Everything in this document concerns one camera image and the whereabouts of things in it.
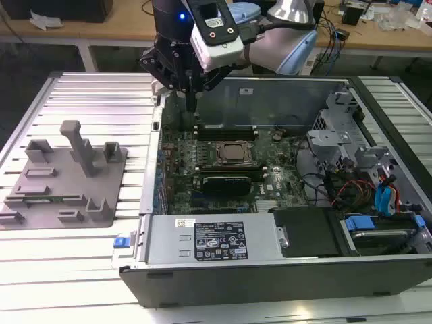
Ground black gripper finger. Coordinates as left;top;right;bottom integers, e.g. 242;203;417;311
139;46;192;113
191;63;234;113

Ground green RAM stick white label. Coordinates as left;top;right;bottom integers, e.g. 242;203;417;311
20;196;84;205

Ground black RAM slot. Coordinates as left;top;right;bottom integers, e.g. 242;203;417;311
196;122;258;133
196;130;260;141
194;163;263;171

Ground wooden desk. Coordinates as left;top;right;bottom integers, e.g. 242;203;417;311
0;0;432;72

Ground silver CPU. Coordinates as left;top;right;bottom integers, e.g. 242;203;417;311
222;144;249;161

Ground CPU socket with metal cover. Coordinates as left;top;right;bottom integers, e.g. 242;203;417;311
215;138;260;167

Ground white power strip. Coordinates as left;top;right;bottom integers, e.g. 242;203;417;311
302;53;318;74

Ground black graphics card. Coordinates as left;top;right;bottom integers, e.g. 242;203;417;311
198;175;254;197

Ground large black box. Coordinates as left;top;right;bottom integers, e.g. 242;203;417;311
5;0;113;24

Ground crumpled white paper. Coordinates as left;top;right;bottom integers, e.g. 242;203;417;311
29;9;63;32

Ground green motherboard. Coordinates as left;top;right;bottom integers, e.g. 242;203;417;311
158;127;312;215

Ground grey parts rack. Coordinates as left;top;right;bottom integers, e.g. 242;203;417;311
0;119;131;231

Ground grey metal drive cage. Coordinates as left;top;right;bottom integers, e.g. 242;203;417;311
306;90;367;177

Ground silver heat sink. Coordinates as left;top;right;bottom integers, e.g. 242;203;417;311
255;198;281;214

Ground small black box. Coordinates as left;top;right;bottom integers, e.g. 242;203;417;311
340;5;365;25

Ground grey power supply with labels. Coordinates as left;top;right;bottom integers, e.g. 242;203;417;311
144;214;284;265

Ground black drive bay cover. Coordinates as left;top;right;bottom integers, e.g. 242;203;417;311
269;207;342;259

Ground clear plastic bags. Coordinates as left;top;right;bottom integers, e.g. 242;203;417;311
377;12;421;32

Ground open black PC case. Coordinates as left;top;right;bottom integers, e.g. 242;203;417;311
111;72;432;310

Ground hard disk in blue carrier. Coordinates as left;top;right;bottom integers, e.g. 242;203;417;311
340;213;427;257

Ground grey case hinge bracket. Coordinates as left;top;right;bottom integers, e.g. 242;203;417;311
151;79;170;97

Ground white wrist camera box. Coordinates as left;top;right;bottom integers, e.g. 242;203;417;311
189;0;244;71

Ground black camera cable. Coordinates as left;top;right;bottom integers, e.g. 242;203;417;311
240;18;315;45

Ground blue hanging cable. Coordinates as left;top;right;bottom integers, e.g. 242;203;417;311
331;18;342;72

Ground red yellow wire bundle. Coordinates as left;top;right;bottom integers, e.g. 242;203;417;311
329;180;376;207

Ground blue flat data cable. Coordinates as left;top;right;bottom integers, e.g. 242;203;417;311
373;174;402;217

